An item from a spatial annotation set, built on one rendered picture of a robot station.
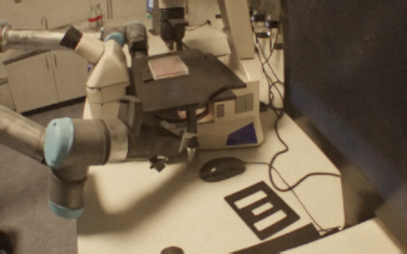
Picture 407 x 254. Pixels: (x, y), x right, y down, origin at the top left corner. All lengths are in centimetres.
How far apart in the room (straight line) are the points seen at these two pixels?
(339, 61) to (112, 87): 56
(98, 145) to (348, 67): 43
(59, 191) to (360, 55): 53
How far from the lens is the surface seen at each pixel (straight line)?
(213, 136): 79
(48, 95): 308
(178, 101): 61
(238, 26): 80
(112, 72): 69
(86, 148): 51
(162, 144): 63
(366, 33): 21
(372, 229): 25
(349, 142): 24
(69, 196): 57
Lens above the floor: 123
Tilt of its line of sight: 32 degrees down
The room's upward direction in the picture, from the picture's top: 3 degrees counter-clockwise
